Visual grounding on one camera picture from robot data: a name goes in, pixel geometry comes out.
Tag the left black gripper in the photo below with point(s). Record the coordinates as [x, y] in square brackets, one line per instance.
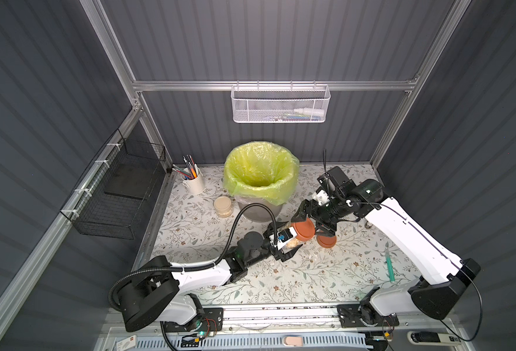
[273, 246]

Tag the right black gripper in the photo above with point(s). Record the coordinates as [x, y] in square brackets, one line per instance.
[315, 213]

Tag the grey bin with green bag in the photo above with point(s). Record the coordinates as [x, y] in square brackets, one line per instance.
[261, 172]

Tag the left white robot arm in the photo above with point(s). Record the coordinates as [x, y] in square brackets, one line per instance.
[163, 291]

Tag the oatmeal jar with beige lid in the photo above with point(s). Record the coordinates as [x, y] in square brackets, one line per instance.
[223, 206]

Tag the green pen on table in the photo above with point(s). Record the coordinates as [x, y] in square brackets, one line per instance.
[389, 265]

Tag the white tube in basket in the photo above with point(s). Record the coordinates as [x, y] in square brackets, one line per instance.
[310, 112]

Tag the white pen cup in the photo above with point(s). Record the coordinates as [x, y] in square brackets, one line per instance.
[195, 186]

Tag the pens in cup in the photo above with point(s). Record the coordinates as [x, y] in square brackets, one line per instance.
[189, 172]

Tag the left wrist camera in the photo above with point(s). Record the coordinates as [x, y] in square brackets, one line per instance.
[287, 240]

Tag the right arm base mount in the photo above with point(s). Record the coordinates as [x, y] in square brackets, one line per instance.
[358, 315]

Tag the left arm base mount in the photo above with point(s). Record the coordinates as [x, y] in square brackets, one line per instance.
[210, 320]

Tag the white wire wall basket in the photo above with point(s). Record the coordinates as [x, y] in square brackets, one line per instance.
[275, 104]

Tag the black wire side basket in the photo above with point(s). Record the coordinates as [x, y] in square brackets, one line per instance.
[119, 200]

